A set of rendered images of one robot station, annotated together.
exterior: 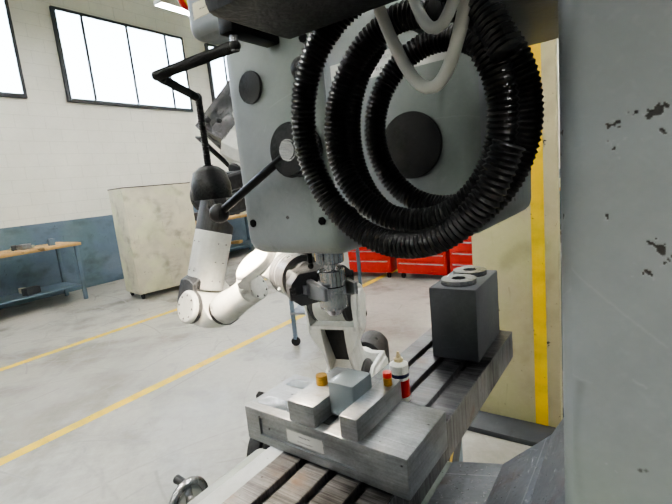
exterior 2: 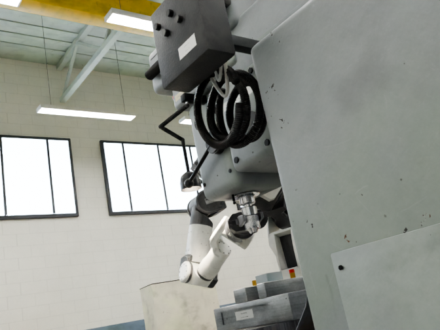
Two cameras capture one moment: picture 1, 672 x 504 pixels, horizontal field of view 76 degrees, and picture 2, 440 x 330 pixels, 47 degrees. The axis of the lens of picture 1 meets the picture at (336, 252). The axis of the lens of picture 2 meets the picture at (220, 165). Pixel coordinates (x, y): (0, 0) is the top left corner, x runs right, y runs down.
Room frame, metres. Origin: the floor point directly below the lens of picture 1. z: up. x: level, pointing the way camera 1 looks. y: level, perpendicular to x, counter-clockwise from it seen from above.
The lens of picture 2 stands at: (-0.78, -0.33, 0.97)
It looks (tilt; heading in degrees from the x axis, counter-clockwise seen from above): 16 degrees up; 15
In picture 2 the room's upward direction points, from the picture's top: 11 degrees counter-clockwise
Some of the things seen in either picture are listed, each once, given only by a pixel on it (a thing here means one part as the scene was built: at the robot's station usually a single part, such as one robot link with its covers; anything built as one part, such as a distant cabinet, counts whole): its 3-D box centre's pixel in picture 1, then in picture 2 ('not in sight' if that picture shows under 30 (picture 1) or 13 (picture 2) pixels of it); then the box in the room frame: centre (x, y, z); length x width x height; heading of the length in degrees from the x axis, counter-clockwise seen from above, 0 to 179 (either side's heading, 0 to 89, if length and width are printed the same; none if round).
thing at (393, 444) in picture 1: (340, 415); (267, 303); (0.73, 0.02, 0.99); 0.35 x 0.15 x 0.11; 53
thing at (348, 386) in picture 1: (351, 392); (270, 283); (0.72, 0.00, 1.04); 0.06 x 0.05 x 0.06; 143
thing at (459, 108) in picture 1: (434, 124); (275, 120); (0.58, -0.15, 1.47); 0.24 x 0.19 x 0.26; 144
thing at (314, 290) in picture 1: (315, 292); (240, 220); (0.68, 0.04, 1.24); 0.06 x 0.02 x 0.03; 29
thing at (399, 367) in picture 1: (399, 375); not in sight; (0.87, -0.11, 0.99); 0.04 x 0.04 x 0.11
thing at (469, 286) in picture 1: (466, 309); not in sight; (1.13, -0.34, 1.03); 0.22 x 0.12 x 0.20; 146
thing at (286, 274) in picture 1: (308, 280); (243, 224); (0.78, 0.06, 1.23); 0.13 x 0.12 x 0.10; 119
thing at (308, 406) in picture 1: (326, 394); (259, 292); (0.75, 0.04, 1.02); 0.15 x 0.06 x 0.04; 143
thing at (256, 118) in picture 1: (319, 143); (236, 145); (0.69, 0.01, 1.47); 0.21 x 0.19 x 0.32; 144
